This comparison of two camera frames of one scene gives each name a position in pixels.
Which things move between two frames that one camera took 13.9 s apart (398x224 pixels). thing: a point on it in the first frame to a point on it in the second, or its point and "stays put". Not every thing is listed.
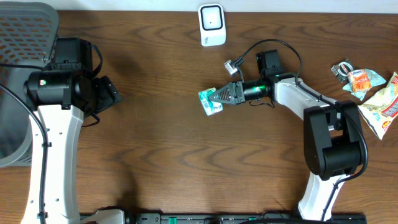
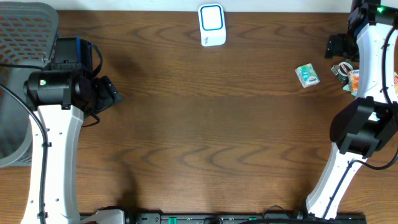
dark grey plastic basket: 28,34 stays put
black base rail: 249,218 stays put
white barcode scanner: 212,25 stays put
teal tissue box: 210,107 to 307,75
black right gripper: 232,98 to 336,42
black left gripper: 109,93 stays put
